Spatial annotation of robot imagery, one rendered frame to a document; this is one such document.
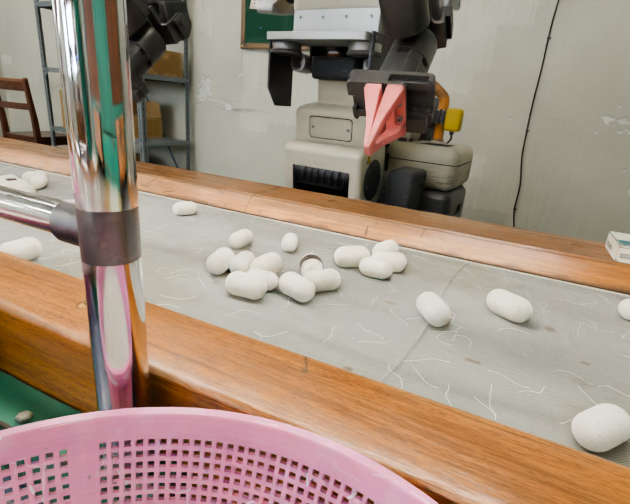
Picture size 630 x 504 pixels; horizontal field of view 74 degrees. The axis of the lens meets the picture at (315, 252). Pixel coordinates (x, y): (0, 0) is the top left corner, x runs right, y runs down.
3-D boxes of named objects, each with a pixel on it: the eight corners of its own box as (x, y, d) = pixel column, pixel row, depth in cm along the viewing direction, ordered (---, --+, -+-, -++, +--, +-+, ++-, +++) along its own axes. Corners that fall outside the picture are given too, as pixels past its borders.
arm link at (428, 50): (440, 59, 57) (400, 61, 60) (436, 8, 52) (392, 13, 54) (427, 90, 54) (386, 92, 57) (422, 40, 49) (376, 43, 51)
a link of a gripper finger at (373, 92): (408, 132, 42) (431, 75, 46) (342, 124, 45) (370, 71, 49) (409, 178, 48) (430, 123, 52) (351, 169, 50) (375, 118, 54)
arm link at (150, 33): (174, 51, 77) (152, 52, 80) (153, 13, 72) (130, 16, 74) (154, 73, 74) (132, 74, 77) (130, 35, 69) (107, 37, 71)
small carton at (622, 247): (604, 246, 49) (609, 230, 49) (639, 253, 48) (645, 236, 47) (614, 261, 44) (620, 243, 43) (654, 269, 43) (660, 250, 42)
